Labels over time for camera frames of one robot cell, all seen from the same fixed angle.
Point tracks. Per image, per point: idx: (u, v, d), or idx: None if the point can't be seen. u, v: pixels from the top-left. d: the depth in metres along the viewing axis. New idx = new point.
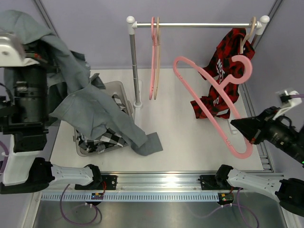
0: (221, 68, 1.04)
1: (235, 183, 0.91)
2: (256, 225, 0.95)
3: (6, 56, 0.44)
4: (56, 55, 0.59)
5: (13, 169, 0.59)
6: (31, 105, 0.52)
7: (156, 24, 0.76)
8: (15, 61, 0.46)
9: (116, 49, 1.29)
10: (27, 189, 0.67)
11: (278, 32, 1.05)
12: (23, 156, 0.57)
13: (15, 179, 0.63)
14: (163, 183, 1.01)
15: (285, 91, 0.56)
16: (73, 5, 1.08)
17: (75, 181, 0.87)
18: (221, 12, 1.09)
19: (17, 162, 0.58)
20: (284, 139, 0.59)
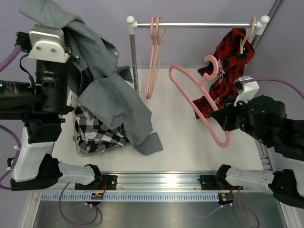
0: (221, 68, 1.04)
1: (234, 182, 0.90)
2: (256, 225, 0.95)
3: (53, 53, 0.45)
4: (80, 41, 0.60)
5: (24, 162, 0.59)
6: (52, 94, 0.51)
7: (156, 24, 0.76)
8: (61, 60, 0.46)
9: (116, 49, 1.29)
10: (37, 185, 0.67)
11: (278, 32, 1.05)
12: (37, 147, 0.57)
13: (26, 175, 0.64)
14: (163, 183, 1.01)
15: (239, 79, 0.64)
16: (73, 5, 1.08)
17: (77, 180, 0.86)
18: (221, 12, 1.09)
19: (30, 154, 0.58)
20: (242, 120, 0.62)
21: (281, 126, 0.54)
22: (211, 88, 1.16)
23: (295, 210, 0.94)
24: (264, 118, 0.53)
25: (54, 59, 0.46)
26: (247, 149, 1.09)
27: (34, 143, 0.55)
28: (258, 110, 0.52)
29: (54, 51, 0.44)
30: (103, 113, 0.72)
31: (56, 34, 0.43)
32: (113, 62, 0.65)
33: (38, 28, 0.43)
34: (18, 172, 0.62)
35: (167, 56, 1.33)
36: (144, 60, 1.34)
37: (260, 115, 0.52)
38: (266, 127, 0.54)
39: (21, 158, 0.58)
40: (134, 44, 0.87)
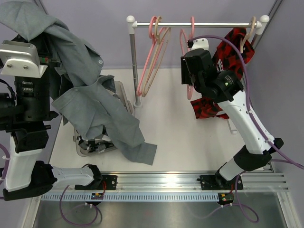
0: (221, 68, 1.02)
1: (228, 175, 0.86)
2: (256, 219, 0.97)
3: (26, 70, 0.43)
4: (57, 45, 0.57)
5: (15, 172, 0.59)
6: (33, 104, 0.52)
7: (155, 24, 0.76)
8: (37, 75, 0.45)
9: (116, 49, 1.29)
10: (32, 192, 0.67)
11: (277, 33, 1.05)
12: (25, 156, 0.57)
13: (18, 184, 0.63)
14: (163, 183, 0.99)
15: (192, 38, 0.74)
16: (72, 5, 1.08)
17: (75, 182, 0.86)
18: (221, 12, 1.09)
19: (20, 164, 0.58)
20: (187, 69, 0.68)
21: (207, 71, 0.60)
22: None
23: (294, 209, 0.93)
24: (192, 63, 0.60)
25: (27, 74, 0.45)
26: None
27: (22, 152, 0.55)
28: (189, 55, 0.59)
29: (26, 67, 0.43)
30: (79, 121, 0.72)
31: (27, 51, 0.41)
32: (94, 70, 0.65)
33: (8, 45, 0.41)
34: (9, 182, 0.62)
35: (167, 55, 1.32)
36: (143, 60, 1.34)
37: (189, 58, 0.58)
38: (195, 71, 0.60)
39: (10, 168, 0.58)
40: (133, 43, 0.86)
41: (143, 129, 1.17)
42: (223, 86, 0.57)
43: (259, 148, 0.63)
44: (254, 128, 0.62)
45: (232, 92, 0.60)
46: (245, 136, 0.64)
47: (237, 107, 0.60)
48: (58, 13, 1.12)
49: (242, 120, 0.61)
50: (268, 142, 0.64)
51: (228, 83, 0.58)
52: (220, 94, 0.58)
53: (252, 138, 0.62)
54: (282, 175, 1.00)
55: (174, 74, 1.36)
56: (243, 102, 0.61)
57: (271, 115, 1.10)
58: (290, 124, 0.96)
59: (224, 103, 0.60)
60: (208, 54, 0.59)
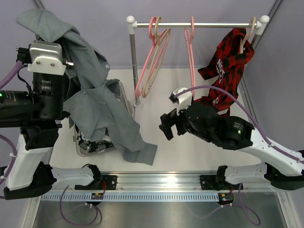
0: (221, 68, 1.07)
1: (233, 181, 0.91)
2: (258, 222, 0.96)
3: (52, 68, 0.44)
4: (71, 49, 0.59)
5: (20, 170, 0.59)
6: (50, 103, 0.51)
7: (155, 24, 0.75)
8: (60, 72, 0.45)
9: (116, 49, 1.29)
10: (34, 190, 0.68)
11: (277, 33, 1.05)
12: (33, 154, 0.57)
13: (22, 183, 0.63)
14: (163, 183, 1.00)
15: (173, 92, 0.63)
16: (72, 5, 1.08)
17: (74, 182, 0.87)
18: (221, 12, 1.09)
19: (28, 161, 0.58)
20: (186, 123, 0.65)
21: (215, 124, 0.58)
22: (211, 88, 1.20)
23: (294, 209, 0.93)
24: (200, 123, 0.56)
25: (52, 71, 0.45)
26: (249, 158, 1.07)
27: (32, 149, 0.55)
28: (193, 117, 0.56)
29: (52, 64, 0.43)
30: (85, 123, 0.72)
31: (55, 49, 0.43)
32: (103, 74, 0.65)
33: (38, 44, 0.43)
34: (14, 179, 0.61)
35: (167, 55, 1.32)
36: (143, 60, 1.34)
37: (195, 120, 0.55)
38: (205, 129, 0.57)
39: (18, 166, 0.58)
40: (133, 44, 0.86)
41: (143, 129, 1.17)
42: (238, 136, 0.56)
43: (297, 171, 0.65)
44: (283, 156, 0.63)
45: (248, 134, 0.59)
46: (278, 164, 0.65)
47: (261, 147, 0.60)
48: (57, 13, 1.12)
49: (269, 155, 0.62)
50: (300, 162, 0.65)
51: (240, 130, 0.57)
52: (239, 143, 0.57)
53: (286, 165, 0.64)
54: None
55: (174, 74, 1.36)
56: (262, 138, 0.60)
57: (270, 115, 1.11)
58: (289, 124, 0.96)
59: (246, 148, 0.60)
60: (210, 109, 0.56)
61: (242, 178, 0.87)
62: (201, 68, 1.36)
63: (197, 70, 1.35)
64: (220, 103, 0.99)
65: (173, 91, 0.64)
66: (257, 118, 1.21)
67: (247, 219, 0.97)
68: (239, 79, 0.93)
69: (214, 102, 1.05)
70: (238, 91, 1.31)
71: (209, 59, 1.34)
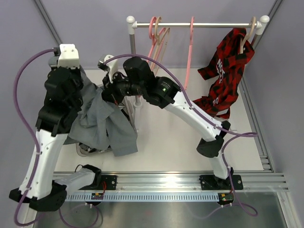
0: (221, 68, 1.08)
1: (222, 174, 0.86)
2: (253, 211, 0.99)
3: (72, 52, 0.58)
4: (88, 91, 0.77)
5: (46, 166, 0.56)
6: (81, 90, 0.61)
7: (156, 24, 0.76)
8: (77, 57, 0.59)
9: (116, 48, 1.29)
10: (55, 199, 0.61)
11: (277, 33, 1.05)
12: (56, 146, 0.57)
13: (45, 188, 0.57)
14: (162, 183, 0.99)
15: (100, 61, 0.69)
16: (72, 5, 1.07)
17: (83, 182, 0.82)
18: (222, 12, 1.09)
19: (52, 155, 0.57)
20: (126, 87, 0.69)
21: (147, 80, 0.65)
22: (211, 88, 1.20)
23: (294, 210, 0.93)
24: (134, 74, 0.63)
25: (71, 58, 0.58)
26: (247, 158, 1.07)
27: (57, 135, 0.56)
28: (128, 67, 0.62)
29: (72, 51, 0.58)
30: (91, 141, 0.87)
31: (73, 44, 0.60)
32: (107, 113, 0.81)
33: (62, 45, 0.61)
34: (43, 181, 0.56)
35: (167, 56, 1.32)
36: None
37: (128, 70, 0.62)
38: (136, 83, 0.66)
39: (45, 161, 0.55)
40: (133, 43, 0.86)
41: (143, 130, 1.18)
42: (163, 92, 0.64)
43: (212, 136, 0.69)
44: (201, 119, 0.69)
45: (173, 94, 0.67)
46: (197, 128, 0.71)
47: (181, 106, 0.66)
48: (57, 13, 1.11)
49: (188, 116, 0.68)
50: (217, 128, 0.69)
51: (166, 89, 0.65)
52: (162, 100, 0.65)
53: (203, 128, 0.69)
54: (282, 175, 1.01)
55: (174, 74, 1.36)
56: (185, 100, 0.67)
57: (270, 115, 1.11)
58: (289, 124, 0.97)
59: (168, 106, 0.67)
60: (144, 62, 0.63)
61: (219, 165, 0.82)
62: (202, 68, 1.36)
63: (198, 70, 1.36)
64: (220, 103, 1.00)
65: (100, 60, 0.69)
66: (257, 118, 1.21)
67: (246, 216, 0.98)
68: (239, 79, 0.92)
69: (214, 103, 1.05)
70: (238, 91, 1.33)
71: (209, 59, 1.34)
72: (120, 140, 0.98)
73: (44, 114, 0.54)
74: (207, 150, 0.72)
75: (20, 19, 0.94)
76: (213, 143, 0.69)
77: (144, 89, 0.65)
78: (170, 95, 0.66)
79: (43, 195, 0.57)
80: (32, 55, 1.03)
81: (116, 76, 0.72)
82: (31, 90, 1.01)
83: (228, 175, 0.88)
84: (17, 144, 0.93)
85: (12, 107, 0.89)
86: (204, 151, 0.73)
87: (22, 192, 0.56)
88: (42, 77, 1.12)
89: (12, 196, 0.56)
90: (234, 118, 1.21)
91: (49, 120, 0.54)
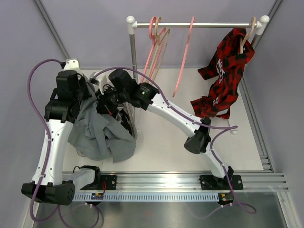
0: (221, 68, 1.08)
1: (219, 173, 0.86)
2: (252, 210, 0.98)
3: (73, 63, 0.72)
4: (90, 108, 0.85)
5: (58, 151, 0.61)
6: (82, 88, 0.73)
7: (155, 24, 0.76)
8: (78, 66, 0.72)
9: (116, 49, 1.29)
10: (66, 191, 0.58)
11: (277, 33, 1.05)
12: (64, 135, 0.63)
13: (59, 175, 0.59)
14: (162, 183, 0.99)
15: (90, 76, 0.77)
16: (72, 5, 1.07)
17: (86, 179, 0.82)
18: (222, 12, 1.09)
19: (62, 142, 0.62)
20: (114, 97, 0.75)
21: (129, 87, 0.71)
22: (211, 88, 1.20)
23: (294, 210, 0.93)
24: (117, 83, 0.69)
25: (74, 67, 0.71)
26: (247, 158, 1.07)
27: (66, 122, 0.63)
28: (111, 77, 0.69)
29: (74, 61, 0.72)
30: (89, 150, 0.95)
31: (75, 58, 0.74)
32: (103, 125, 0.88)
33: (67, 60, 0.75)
34: (56, 166, 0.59)
35: (167, 56, 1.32)
36: (144, 60, 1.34)
37: (112, 80, 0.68)
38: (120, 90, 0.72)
39: (57, 146, 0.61)
40: (133, 43, 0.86)
41: (143, 130, 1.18)
42: (143, 96, 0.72)
43: (190, 131, 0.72)
44: (178, 116, 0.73)
45: (152, 96, 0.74)
46: (178, 125, 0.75)
47: (159, 106, 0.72)
48: (57, 13, 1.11)
49: (168, 115, 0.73)
50: (196, 122, 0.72)
51: (144, 92, 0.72)
52: (143, 102, 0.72)
53: (182, 124, 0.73)
54: (282, 175, 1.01)
55: (174, 75, 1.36)
56: (163, 100, 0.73)
57: (270, 115, 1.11)
58: (289, 124, 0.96)
59: (149, 108, 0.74)
60: (125, 72, 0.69)
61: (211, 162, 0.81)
62: (202, 68, 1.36)
63: (198, 70, 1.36)
64: (220, 103, 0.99)
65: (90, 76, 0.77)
66: (257, 118, 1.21)
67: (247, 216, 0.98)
68: (239, 79, 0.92)
69: (214, 103, 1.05)
70: (238, 91, 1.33)
71: (209, 59, 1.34)
72: (120, 144, 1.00)
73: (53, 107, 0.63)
74: (193, 146, 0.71)
75: (20, 19, 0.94)
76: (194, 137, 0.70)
77: (127, 93, 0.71)
78: (149, 97, 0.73)
79: (57, 183, 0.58)
80: (32, 55, 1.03)
81: (106, 88, 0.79)
82: (31, 90, 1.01)
83: (225, 175, 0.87)
84: (19, 144, 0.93)
85: (13, 107, 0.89)
86: (191, 147, 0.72)
87: (36, 182, 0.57)
88: (42, 77, 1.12)
89: (25, 190, 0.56)
90: (235, 118, 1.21)
91: (58, 110, 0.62)
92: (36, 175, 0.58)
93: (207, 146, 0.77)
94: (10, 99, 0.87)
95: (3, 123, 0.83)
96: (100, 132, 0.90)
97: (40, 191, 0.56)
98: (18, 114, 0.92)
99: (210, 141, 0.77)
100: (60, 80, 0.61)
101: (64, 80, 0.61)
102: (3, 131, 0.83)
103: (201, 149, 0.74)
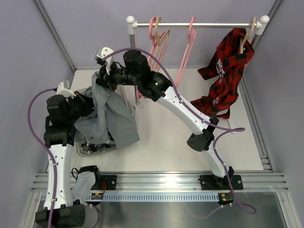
0: (221, 68, 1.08)
1: (219, 172, 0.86)
2: (252, 210, 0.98)
3: (60, 85, 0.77)
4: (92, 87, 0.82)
5: (65, 173, 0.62)
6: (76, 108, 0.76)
7: (155, 24, 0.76)
8: (63, 88, 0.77)
9: (116, 48, 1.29)
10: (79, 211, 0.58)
11: (277, 33, 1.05)
12: (68, 158, 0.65)
13: (69, 196, 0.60)
14: (162, 183, 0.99)
15: (98, 55, 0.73)
16: (72, 5, 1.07)
17: (90, 184, 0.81)
18: (222, 12, 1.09)
19: (67, 164, 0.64)
20: (123, 78, 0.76)
21: (143, 74, 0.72)
22: (211, 88, 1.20)
23: (295, 210, 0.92)
24: (132, 67, 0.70)
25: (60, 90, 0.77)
26: (247, 158, 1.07)
27: (67, 144, 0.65)
28: (128, 60, 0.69)
29: (61, 84, 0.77)
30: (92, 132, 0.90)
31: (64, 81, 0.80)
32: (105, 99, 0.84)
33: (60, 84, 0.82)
34: (65, 187, 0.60)
35: (167, 56, 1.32)
36: None
37: (128, 61, 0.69)
38: (133, 74, 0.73)
39: (63, 169, 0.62)
40: (133, 42, 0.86)
41: (143, 129, 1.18)
42: (156, 88, 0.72)
43: (199, 129, 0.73)
44: (190, 113, 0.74)
45: (165, 88, 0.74)
46: (186, 121, 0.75)
47: (171, 100, 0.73)
48: (58, 13, 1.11)
49: (178, 109, 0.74)
50: (204, 122, 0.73)
51: (158, 83, 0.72)
52: (154, 93, 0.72)
53: (191, 121, 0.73)
54: (282, 175, 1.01)
55: (174, 74, 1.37)
56: (175, 95, 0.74)
57: (270, 115, 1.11)
58: (289, 124, 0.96)
59: (159, 99, 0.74)
60: (143, 57, 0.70)
61: (211, 160, 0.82)
62: (202, 68, 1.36)
63: (198, 70, 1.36)
64: (220, 103, 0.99)
65: (98, 54, 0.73)
66: (257, 118, 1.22)
67: (247, 216, 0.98)
68: (239, 79, 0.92)
69: (215, 102, 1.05)
70: (238, 91, 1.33)
71: (209, 59, 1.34)
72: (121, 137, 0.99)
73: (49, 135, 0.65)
74: (197, 143, 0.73)
75: (21, 19, 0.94)
76: (200, 135, 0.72)
77: (139, 81, 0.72)
78: (161, 89, 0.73)
79: (69, 204, 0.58)
80: (32, 55, 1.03)
81: (113, 67, 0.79)
82: (30, 90, 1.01)
83: (226, 174, 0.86)
84: (19, 145, 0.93)
85: (13, 107, 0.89)
86: (194, 145, 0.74)
87: (48, 208, 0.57)
88: (43, 77, 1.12)
89: (39, 219, 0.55)
90: (235, 118, 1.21)
91: (57, 136, 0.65)
92: (47, 200, 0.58)
93: (211, 144, 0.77)
94: (11, 99, 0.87)
95: (3, 122, 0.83)
96: (102, 109, 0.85)
97: (55, 216, 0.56)
98: (19, 113, 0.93)
99: (213, 139, 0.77)
100: (52, 109, 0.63)
101: (55, 109, 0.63)
102: (3, 131, 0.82)
103: (204, 147, 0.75)
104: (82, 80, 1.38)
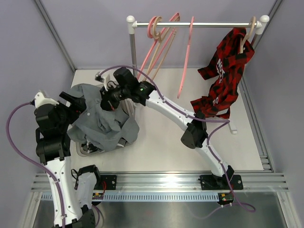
0: (221, 68, 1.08)
1: (219, 172, 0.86)
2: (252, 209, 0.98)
3: (38, 97, 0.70)
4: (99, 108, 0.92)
5: (70, 187, 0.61)
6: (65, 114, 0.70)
7: (154, 24, 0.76)
8: (43, 98, 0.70)
9: (116, 48, 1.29)
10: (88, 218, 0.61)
11: (277, 33, 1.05)
12: (69, 171, 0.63)
13: (78, 209, 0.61)
14: (163, 183, 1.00)
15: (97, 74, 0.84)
16: (73, 5, 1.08)
17: (93, 183, 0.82)
18: (222, 12, 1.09)
19: (69, 177, 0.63)
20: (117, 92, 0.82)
21: (130, 84, 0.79)
22: (211, 88, 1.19)
23: (294, 210, 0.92)
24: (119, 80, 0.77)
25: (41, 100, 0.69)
26: (247, 157, 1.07)
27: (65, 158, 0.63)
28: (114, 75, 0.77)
29: (39, 95, 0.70)
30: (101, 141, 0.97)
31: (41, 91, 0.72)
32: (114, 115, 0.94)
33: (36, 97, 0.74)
34: (73, 202, 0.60)
35: (167, 56, 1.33)
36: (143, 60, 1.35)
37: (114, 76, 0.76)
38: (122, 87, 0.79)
39: (66, 183, 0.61)
40: (135, 61, 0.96)
41: (142, 129, 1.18)
42: (141, 93, 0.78)
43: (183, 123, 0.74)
44: (175, 110, 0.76)
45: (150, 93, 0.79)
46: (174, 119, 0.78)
47: (155, 101, 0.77)
48: (58, 13, 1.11)
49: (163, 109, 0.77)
50: (188, 116, 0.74)
51: (143, 89, 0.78)
52: (141, 99, 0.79)
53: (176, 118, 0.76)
54: (282, 175, 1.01)
55: (174, 74, 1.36)
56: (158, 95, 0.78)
57: (270, 115, 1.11)
58: (289, 124, 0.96)
59: (147, 103, 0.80)
60: (126, 70, 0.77)
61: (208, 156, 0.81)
62: (202, 68, 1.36)
63: (198, 70, 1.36)
64: (220, 103, 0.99)
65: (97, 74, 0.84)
66: (257, 118, 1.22)
67: (247, 216, 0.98)
68: (239, 79, 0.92)
69: (214, 102, 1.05)
70: (238, 91, 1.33)
71: (209, 59, 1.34)
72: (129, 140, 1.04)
73: (42, 148, 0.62)
74: (189, 139, 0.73)
75: (21, 19, 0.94)
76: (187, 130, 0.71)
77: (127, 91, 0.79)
78: (147, 93, 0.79)
79: (79, 215, 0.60)
80: (33, 56, 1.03)
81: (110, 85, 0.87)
82: (30, 90, 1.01)
83: (224, 173, 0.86)
84: (19, 145, 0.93)
85: (13, 106, 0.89)
86: (187, 141, 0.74)
87: (60, 224, 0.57)
88: (42, 77, 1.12)
89: None
90: (235, 118, 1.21)
91: (52, 148, 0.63)
92: (57, 218, 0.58)
93: (204, 142, 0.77)
94: (11, 99, 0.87)
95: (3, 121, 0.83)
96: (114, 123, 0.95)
97: None
98: (18, 113, 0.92)
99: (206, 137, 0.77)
100: (42, 120, 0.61)
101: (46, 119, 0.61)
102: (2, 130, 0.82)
103: (197, 144, 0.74)
104: (81, 79, 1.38)
